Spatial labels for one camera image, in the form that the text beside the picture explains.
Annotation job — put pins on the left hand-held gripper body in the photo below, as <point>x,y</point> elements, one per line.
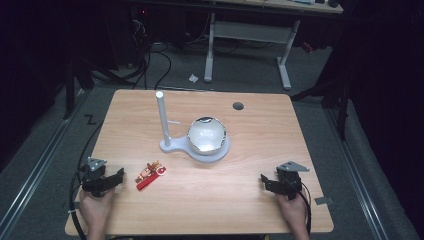
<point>94,181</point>

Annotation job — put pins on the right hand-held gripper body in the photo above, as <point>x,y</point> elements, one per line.
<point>289,181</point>

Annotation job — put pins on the person's left hand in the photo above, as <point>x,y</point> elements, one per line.
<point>95,206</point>

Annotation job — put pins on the person's right hand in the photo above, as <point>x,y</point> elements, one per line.
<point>293,211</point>

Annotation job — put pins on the grey tape piece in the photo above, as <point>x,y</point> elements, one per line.
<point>323,200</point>

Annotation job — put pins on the black zigzag tape mark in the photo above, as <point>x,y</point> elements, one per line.
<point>89,119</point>

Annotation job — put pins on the white stand with pole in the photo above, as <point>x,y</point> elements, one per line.
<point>173,141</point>

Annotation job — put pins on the white bowl with silver rim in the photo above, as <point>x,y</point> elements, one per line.
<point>206,136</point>

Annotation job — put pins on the black metal stand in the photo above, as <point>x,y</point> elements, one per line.
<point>70,90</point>
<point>341,110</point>

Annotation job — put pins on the crumpled white paper scrap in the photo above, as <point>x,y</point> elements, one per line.
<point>193,78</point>

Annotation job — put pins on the desk with white legs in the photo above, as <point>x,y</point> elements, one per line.
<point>250,31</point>

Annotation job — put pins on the grey metal floor rail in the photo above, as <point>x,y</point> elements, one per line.
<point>40,160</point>
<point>358,173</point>

